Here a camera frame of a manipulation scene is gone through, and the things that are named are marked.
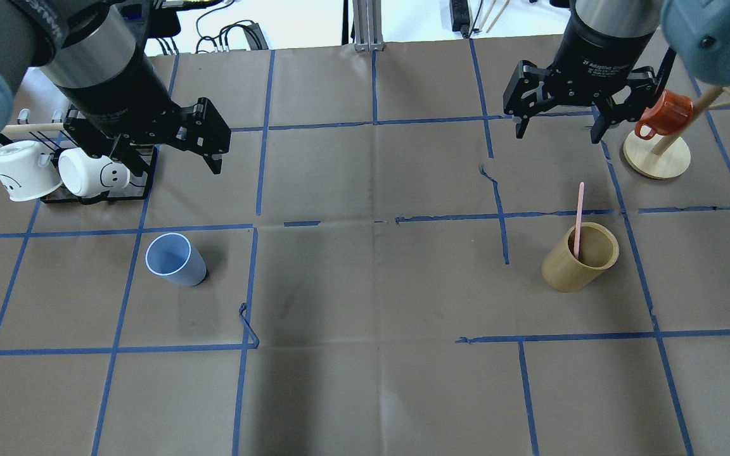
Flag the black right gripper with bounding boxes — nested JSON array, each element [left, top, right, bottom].
[[503, 13, 660, 145]]

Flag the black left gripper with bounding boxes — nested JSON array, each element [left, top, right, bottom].
[[78, 96, 232, 187]]

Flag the blue plastic cup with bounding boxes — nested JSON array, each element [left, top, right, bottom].
[[144, 232, 208, 288]]

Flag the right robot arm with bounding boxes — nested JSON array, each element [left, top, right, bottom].
[[503, 1, 730, 144]]

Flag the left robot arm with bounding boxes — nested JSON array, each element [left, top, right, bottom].
[[0, 1, 231, 176]]

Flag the wooden chopsticks in background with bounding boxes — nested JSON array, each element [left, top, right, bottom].
[[475, 1, 510, 34]]

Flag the white smiley mug right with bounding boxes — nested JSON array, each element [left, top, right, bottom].
[[58, 148, 131, 198]]

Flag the white smiley mug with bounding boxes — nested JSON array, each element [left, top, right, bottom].
[[0, 141, 63, 202], [58, 148, 131, 198]]

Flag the wooden mug tree stand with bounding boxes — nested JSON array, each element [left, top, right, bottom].
[[622, 86, 730, 180]]

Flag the red mug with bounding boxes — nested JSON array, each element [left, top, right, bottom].
[[634, 89, 695, 141]]

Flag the wooden cylindrical holder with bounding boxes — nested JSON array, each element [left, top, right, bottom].
[[540, 222, 620, 293]]

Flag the white smiley mug left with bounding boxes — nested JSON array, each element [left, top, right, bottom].
[[0, 141, 63, 202]]

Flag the black power adapter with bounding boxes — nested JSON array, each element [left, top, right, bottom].
[[448, 0, 473, 39]]

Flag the black wire mug rack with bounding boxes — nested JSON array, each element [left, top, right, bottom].
[[16, 108, 158, 205]]

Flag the black cable bundle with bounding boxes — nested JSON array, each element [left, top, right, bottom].
[[150, 0, 271, 55]]

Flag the aluminium frame post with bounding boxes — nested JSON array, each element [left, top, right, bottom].
[[352, 0, 385, 54]]

